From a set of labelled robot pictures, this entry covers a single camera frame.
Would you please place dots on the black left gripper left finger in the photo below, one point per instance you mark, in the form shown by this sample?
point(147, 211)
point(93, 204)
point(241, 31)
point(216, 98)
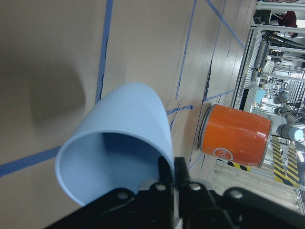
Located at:
point(150, 208)

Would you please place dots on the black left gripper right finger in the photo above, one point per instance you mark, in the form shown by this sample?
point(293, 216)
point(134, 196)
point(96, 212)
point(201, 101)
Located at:
point(200, 207)

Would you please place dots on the light blue plastic cup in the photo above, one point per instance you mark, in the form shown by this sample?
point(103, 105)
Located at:
point(117, 145)

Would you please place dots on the orange can with grey lid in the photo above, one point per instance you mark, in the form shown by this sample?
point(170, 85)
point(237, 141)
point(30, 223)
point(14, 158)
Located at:
point(234, 135)

